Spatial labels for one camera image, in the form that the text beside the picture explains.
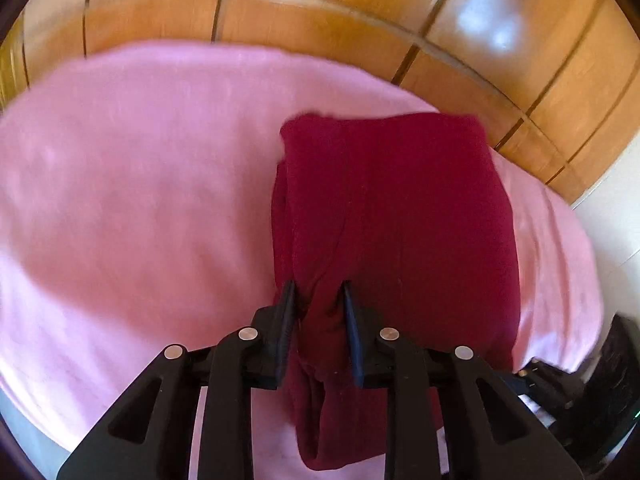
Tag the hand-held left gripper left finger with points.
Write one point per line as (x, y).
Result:
(286, 325)

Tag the pink blanket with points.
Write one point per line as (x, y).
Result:
(135, 200)

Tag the dark red pants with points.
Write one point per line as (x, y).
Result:
(400, 220)

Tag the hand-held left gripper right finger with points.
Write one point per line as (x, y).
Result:
(353, 340)

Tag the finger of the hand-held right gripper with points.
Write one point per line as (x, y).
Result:
(547, 382)

